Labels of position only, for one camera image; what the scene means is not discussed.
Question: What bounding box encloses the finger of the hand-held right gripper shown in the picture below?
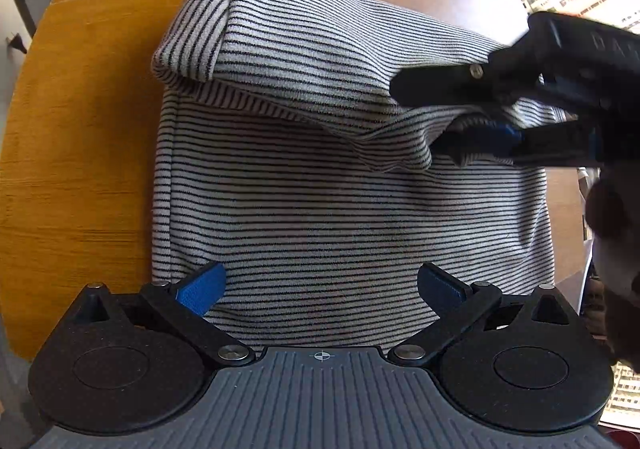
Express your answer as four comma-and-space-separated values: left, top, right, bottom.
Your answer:
390, 42, 542, 107
433, 122, 599, 168

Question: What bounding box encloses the person's right hand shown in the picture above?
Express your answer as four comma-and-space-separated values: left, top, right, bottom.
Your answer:
584, 174, 640, 372

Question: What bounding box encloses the grey black striped shirt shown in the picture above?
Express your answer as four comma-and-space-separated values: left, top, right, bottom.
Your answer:
150, 0, 568, 352

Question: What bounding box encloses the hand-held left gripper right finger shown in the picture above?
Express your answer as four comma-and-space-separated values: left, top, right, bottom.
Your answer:
387, 262, 577, 370

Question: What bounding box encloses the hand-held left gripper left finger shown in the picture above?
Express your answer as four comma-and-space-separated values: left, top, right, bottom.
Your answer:
75, 261, 256, 368

